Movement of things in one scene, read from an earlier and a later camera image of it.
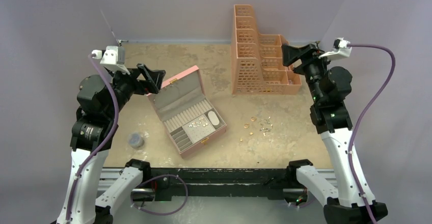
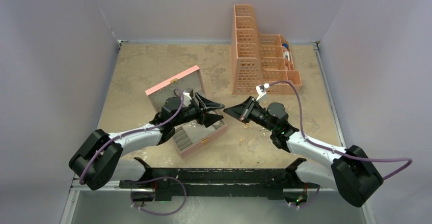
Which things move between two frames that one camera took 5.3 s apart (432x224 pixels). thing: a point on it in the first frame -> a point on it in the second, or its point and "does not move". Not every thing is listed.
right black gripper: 291,55 -> 242,111
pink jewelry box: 189,119 does not move
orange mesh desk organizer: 257,62 does not move
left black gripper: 154,76 -> 202,116
